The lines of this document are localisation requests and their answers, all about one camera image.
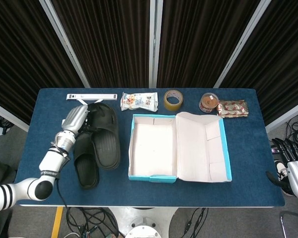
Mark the black power strip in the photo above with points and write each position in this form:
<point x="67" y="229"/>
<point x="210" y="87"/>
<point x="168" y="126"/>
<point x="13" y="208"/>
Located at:
<point x="275" y="150"/>

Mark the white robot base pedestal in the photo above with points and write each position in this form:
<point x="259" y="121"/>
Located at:
<point x="144" y="215"/>

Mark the light blue shoe box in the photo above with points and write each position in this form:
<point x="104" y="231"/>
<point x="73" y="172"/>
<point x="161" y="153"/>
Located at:
<point x="151" y="148"/>

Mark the dark ribbed partition panel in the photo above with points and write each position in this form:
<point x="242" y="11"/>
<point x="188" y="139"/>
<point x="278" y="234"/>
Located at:
<point x="109" y="44"/>
<point x="203" y="44"/>
<point x="20" y="62"/>
<point x="283" y="74"/>

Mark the yellow floor tape strip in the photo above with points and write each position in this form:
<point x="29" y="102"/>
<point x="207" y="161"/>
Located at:
<point x="57" y="223"/>

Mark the white snack bag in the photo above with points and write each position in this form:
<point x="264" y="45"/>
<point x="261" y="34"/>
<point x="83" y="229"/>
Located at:
<point x="139" y="101"/>

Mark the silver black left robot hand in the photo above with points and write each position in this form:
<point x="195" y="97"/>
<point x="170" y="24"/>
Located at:
<point x="74" y="119"/>

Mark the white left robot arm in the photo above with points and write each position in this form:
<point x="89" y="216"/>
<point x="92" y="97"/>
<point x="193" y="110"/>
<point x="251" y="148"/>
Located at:
<point x="49" y="163"/>

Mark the white folding laptop stand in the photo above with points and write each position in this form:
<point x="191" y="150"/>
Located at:
<point x="94" y="96"/>

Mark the white black sneaker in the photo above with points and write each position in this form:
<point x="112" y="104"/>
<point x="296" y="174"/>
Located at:
<point x="279" y="171"/>

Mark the gold red snack package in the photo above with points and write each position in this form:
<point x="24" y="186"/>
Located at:
<point x="233" y="108"/>

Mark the grey metal chair frame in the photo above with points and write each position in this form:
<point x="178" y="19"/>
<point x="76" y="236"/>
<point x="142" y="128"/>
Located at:
<point x="283" y="223"/>

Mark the round clear plastic container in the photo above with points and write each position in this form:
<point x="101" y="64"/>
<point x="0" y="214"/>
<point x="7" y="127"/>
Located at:
<point x="208" y="101"/>

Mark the brown packing tape roll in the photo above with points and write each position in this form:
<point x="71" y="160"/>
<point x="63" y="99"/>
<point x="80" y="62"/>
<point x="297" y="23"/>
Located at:
<point x="173" y="107"/>

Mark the blue table cloth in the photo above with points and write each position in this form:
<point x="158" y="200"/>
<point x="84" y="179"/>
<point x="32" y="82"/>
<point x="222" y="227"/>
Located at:
<point x="188" y="196"/>

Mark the black rubber slipper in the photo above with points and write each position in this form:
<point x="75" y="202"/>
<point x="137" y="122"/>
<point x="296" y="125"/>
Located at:
<point x="106" y="143"/>
<point x="85" y="168"/>

